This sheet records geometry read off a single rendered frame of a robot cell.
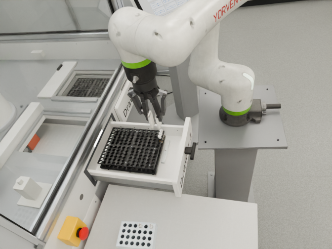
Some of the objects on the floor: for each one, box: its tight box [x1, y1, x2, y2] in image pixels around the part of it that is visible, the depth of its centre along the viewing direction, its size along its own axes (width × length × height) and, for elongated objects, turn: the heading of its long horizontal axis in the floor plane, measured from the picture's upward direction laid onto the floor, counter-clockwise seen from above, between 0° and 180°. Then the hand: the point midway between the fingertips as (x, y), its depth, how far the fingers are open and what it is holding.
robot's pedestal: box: [208, 149, 258, 204], centre depth 145 cm, size 30×30×76 cm
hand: (154, 120), depth 90 cm, fingers closed
